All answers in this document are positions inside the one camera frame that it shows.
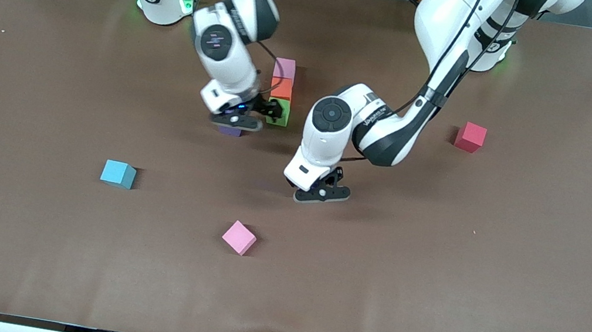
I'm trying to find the green foam block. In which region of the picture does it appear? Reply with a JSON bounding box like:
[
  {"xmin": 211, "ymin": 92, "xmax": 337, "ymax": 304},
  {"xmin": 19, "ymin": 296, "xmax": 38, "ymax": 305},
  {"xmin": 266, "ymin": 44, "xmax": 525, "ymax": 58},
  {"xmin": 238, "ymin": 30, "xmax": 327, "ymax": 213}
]
[{"xmin": 264, "ymin": 96, "xmax": 292, "ymax": 128}]

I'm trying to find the orange foam block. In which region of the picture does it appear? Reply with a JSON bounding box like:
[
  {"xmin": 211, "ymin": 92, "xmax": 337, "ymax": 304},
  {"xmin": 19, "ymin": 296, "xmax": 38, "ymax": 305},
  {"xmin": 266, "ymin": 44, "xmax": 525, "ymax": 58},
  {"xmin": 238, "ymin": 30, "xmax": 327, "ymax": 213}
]
[{"xmin": 269, "ymin": 77, "xmax": 295, "ymax": 102}]

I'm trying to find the pink foam block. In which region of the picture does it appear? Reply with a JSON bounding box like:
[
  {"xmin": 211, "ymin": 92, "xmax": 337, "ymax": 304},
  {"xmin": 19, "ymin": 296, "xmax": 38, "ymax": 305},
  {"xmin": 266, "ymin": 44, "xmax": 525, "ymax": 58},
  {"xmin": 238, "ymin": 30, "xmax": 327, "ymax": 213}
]
[
  {"xmin": 273, "ymin": 57, "xmax": 297, "ymax": 82},
  {"xmin": 219, "ymin": 218, "xmax": 259, "ymax": 258}
]

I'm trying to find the red foam block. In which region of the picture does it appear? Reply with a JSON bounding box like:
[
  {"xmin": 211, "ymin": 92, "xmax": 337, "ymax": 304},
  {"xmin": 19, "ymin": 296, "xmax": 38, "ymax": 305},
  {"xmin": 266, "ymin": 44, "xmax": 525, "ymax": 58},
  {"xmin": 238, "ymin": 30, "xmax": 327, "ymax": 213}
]
[{"xmin": 453, "ymin": 120, "xmax": 488, "ymax": 156}]

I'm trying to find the cyan foam block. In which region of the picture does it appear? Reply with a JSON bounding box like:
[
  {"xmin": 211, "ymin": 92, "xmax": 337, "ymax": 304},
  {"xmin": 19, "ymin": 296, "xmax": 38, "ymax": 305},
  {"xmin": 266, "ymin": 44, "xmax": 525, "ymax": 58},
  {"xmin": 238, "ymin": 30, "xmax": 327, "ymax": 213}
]
[{"xmin": 99, "ymin": 159, "xmax": 138, "ymax": 191}]

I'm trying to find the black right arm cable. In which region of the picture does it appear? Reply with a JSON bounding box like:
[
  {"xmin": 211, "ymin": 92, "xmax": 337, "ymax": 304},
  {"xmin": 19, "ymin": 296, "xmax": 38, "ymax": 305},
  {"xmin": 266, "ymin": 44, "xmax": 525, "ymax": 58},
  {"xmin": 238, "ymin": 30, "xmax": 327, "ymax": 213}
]
[{"xmin": 190, "ymin": 0, "xmax": 299, "ymax": 102}]

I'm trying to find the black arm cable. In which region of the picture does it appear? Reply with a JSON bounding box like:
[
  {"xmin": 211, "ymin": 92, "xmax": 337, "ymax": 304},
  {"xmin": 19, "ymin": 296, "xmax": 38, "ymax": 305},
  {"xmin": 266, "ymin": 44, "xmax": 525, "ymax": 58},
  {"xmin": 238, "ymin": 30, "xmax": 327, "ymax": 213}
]
[
  {"xmin": 190, "ymin": 0, "xmax": 299, "ymax": 102},
  {"xmin": 341, "ymin": 0, "xmax": 486, "ymax": 180}
]

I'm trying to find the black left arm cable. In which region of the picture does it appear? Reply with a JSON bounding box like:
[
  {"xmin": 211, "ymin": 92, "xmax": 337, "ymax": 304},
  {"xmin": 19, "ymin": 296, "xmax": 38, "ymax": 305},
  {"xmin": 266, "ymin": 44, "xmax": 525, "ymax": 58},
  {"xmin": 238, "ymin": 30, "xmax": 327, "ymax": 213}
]
[{"xmin": 341, "ymin": 0, "xmax": 486, "ymax": 180}]

